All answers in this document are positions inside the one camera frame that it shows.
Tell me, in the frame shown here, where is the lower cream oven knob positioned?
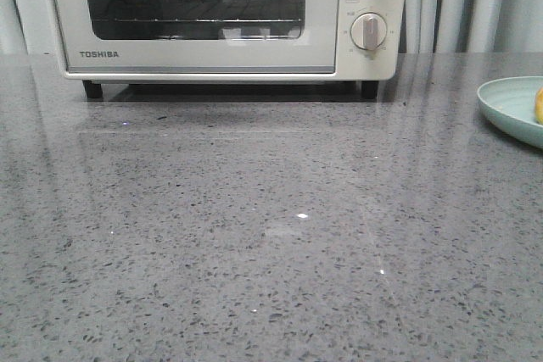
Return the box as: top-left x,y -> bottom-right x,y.
350,13 -> 388,51

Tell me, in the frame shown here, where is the black oven front-left foot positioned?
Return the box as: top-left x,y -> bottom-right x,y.
82,81 -> 103,99

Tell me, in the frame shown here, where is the metal wire oven rack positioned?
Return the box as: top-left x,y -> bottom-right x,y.
91,0 -> 305,40

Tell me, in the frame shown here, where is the white Toshiba toaster oven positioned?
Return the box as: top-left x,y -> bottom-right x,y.
7,0 -> 409,100

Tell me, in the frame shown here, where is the glass oven door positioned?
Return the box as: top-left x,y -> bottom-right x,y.
45,0 -> 343,75

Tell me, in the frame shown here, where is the golden bread loaf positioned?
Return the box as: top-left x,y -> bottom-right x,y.
534,88 -> 543,125

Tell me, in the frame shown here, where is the light green round plate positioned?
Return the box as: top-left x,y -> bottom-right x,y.
477,76 -> 542,149

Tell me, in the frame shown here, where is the black oven front-right foot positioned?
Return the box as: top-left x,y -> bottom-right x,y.
361,81 -> 379,100

